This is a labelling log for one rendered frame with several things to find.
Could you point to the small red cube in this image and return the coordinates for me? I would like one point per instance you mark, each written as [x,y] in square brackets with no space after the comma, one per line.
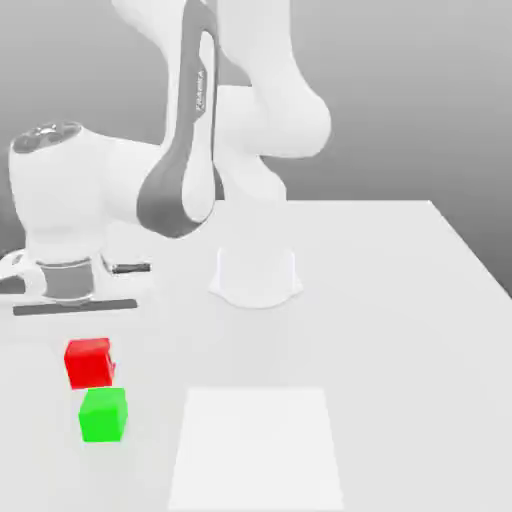
[88,362]

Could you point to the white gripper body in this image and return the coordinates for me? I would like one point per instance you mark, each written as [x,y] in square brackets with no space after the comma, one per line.
[76,307]

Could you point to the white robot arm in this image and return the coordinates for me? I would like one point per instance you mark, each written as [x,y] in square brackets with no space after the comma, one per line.
[256,120]

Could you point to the small green cube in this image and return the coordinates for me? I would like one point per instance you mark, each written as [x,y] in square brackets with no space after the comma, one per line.
[103,416]

